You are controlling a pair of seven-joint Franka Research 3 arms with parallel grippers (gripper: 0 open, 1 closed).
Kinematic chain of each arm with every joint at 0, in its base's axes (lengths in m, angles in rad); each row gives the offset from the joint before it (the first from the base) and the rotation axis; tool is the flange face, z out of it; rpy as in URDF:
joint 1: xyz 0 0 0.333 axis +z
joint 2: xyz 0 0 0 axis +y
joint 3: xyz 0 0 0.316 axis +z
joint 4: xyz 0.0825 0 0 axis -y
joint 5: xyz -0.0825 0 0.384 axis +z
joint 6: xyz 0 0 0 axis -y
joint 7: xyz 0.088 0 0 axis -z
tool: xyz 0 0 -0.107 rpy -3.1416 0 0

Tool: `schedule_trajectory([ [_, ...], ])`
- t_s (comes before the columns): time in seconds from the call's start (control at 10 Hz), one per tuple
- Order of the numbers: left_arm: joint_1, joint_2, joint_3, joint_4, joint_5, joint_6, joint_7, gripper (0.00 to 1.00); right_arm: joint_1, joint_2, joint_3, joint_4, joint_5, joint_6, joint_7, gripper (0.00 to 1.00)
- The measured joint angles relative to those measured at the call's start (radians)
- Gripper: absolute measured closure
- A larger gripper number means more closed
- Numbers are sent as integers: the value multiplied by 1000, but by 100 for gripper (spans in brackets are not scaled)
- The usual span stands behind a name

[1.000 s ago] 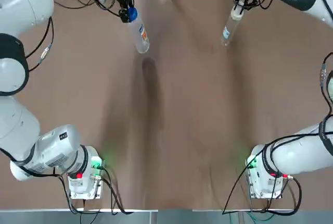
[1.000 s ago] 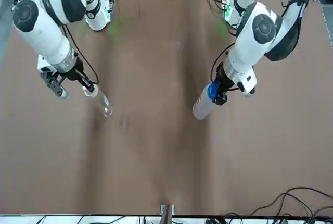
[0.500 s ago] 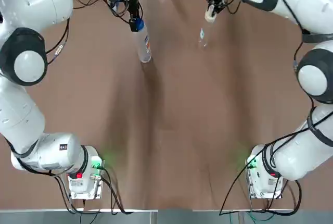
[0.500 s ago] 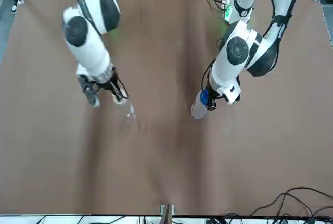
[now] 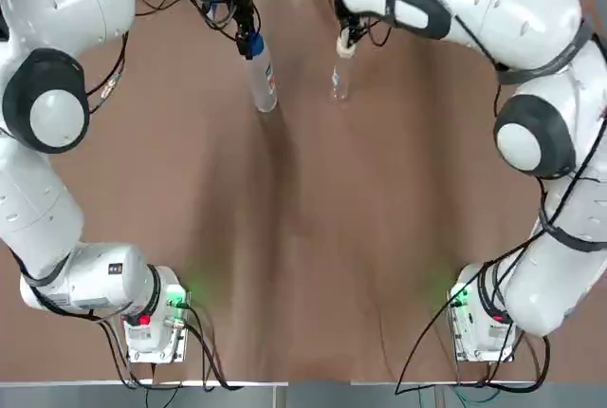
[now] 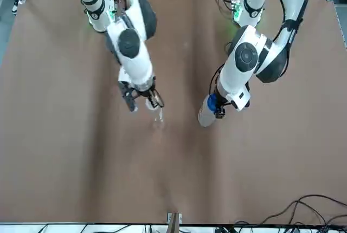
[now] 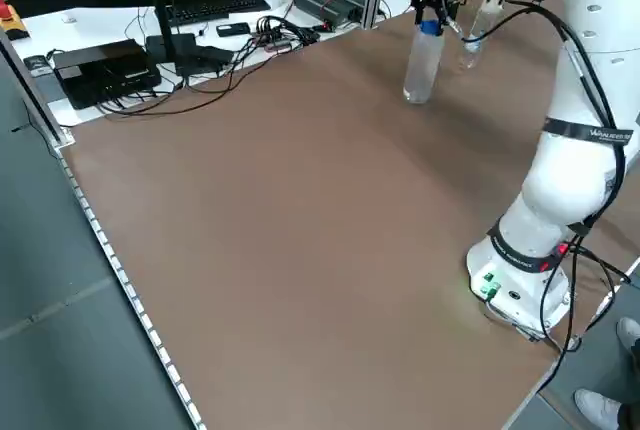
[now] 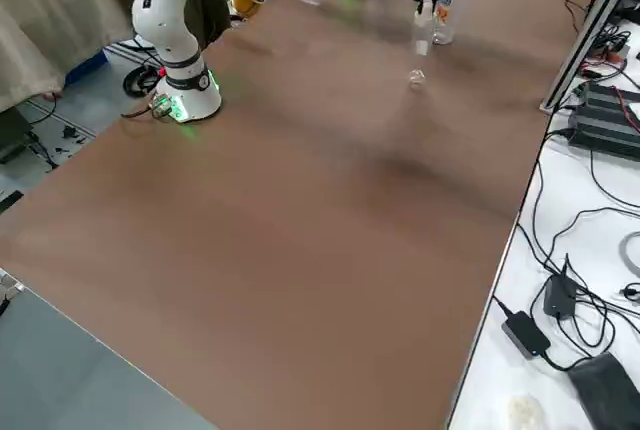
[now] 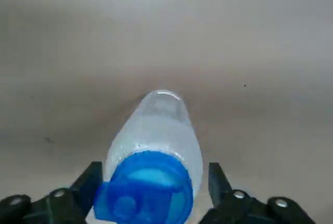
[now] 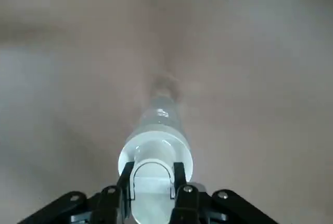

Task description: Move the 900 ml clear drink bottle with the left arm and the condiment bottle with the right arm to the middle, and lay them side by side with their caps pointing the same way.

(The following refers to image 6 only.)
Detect clear drink bottle blue cap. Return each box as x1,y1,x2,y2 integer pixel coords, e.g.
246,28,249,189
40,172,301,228
197,94,219,128

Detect aluminium camera post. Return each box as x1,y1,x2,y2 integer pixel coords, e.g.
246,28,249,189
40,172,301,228
166,212,182,233

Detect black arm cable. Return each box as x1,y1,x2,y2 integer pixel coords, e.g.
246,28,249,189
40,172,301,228
209,63,227,101

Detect clear condiment bottle white cap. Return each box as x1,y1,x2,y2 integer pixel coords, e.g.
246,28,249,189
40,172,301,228
145,96,166,127

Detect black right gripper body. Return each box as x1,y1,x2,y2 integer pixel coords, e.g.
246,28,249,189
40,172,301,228
132,89,152,100

